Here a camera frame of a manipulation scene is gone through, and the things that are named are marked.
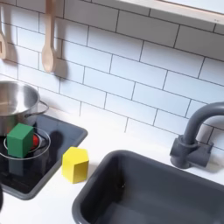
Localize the grey sink basin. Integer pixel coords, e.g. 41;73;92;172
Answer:
72;150;224;224

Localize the wooden spoon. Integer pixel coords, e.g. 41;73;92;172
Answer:
40;0;58;74

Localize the wooden spatula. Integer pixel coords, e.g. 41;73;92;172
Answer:
0;5;8;60

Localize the black stove top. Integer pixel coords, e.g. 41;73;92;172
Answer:
0;114;88;201

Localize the grey tap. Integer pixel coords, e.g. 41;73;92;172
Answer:
169;101;224;170

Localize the steel pot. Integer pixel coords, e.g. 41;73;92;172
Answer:
0;80;50;137

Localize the yellow hexagonal block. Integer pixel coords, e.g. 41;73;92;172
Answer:
61;146;89;185

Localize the red toy vegetable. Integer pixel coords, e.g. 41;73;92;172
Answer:
31;134;40;148

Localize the green block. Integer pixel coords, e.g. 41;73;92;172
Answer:
6;122;35;158

